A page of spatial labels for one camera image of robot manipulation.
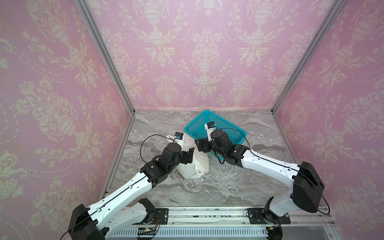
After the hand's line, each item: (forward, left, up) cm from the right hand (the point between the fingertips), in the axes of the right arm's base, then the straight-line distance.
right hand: (201, 139), depth 81 cm
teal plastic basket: (+20, +2, -16) cm, 26 cm away
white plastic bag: (-11, +2, -10) cm, 15 cm away
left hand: (-6, +7, +1) cm, 9 cm away
